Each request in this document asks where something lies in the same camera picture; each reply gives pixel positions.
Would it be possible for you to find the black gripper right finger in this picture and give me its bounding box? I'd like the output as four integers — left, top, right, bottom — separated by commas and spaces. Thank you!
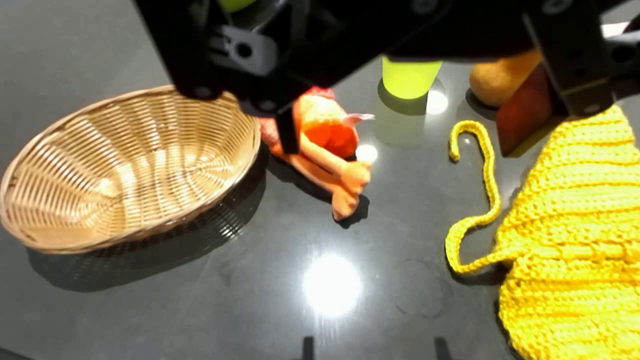
494, 0, 615, 161

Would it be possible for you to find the yellow knitted cloth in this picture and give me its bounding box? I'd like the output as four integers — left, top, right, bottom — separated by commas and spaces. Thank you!
444, 102, 640, 360

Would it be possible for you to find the pink orange plush toy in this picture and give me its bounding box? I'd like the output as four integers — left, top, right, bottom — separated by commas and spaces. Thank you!
257, 86, 377, 224

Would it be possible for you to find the lime green plastic cup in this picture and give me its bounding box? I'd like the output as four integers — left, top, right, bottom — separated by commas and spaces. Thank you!
379, 56, 446, 102

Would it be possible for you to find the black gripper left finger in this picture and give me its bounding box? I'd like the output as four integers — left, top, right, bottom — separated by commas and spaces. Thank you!
132, 0, 305, 157

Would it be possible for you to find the oval wicker basket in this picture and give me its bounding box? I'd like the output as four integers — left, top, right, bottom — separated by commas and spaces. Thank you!
0, 83, 264, 259

